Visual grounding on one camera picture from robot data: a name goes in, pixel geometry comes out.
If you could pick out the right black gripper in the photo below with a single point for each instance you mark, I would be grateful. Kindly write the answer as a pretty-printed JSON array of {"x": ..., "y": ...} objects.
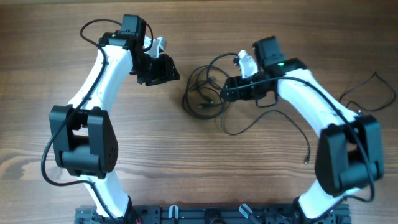
[{"x": 238, "y": 89}]

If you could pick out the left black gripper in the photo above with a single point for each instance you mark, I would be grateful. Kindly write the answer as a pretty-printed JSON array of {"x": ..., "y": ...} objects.
[{"x": 165, "y": 73}]

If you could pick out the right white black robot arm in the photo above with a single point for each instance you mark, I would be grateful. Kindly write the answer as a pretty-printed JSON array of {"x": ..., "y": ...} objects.
[{"x": 349, "y": 155}]

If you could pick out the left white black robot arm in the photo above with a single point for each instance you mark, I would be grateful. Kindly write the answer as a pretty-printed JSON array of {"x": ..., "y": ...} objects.
[{"x": 82, "y": 136}]

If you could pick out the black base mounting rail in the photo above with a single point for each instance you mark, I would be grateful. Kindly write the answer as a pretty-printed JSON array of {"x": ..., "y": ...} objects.
[{"x": 275, "y": 213}]

